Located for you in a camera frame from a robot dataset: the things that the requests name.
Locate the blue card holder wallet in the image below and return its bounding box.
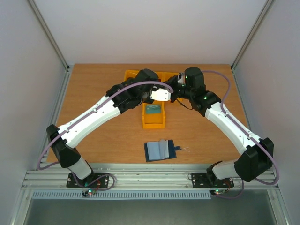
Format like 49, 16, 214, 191
144, 139, 181, 162

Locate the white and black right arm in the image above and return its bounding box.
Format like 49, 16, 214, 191
165, 67, 279, 186

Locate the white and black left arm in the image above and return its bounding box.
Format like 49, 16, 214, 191
46, 69, 169, 187

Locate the teal credit card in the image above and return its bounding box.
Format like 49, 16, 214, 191
145, 105, 162, 114

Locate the orange bin back right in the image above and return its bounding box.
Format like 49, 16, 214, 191
162, 72, 179, 82

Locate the orange bin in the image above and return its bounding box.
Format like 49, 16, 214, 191
142, 101, 165, 129
156, 72, 165, 82
124, 70, 139, 81
162, 72, 179, 82

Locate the orange bin back middle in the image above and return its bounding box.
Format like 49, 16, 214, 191
156, 72, 165, 82

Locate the orange bin front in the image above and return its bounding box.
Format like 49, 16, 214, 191
142, 101, 165, 129

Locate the orange bin back left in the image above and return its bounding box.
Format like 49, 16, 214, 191
124, 70, 139, 81

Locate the left controller board with LEDs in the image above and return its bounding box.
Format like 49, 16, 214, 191
82, 189, 97, 197

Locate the controller board with leds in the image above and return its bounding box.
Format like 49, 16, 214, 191
82, 189, 97, 197
210, 189, 227, 195

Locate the right controller board with LEDs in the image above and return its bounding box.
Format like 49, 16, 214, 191
210, 189, 227, 195

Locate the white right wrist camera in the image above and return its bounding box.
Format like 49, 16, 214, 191
177, 73, 186, 85

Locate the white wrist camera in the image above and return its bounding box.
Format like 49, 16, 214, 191
150, 88, 171, 102
177, 73, 186, 85

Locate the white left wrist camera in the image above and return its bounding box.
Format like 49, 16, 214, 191
150, 88, 171, 102

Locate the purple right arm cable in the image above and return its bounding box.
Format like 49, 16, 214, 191
201, 70, 280, 199

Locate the aluminium rail frame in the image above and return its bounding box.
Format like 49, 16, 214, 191
21, 163, 279, 191

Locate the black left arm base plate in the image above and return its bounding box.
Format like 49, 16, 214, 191
66, 172, 109, 188

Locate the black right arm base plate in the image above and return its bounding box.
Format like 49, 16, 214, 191
188, 172, 234, 188

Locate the grey slotted cable duct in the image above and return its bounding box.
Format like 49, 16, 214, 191
31, 190, 211, 200

